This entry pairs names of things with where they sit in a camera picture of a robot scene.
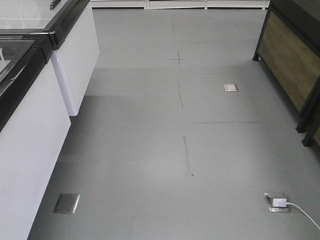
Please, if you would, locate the near white chest freezer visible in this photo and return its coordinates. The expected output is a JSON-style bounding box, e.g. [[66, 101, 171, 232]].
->
[[0, 35, 71, 240]]

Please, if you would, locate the dark wooden display stand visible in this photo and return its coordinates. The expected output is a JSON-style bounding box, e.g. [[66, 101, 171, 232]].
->
[[252, 0, 320, 147]]

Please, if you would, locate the far steel floor socket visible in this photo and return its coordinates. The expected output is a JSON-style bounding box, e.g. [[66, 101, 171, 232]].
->
[[223, 83, 239, 92]]

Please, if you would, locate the white power adapter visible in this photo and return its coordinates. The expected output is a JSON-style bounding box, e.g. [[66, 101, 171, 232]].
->
[[270, 197, 287, 208]]

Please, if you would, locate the white shelf base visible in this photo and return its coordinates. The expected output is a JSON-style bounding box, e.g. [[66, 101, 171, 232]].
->
[[91, 0, 270, 10]]

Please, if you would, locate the open steel floor socket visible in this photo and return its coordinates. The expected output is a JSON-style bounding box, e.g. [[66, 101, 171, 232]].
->
[[264, 192, 291, 213]]

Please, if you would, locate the white power cable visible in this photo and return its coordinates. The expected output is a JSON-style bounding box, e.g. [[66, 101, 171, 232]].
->
[[286, 202, 320, 232]]

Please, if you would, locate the closed steel floor socket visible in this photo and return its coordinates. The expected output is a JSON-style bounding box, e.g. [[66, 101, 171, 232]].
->
[[53, 193, 80, 215]]

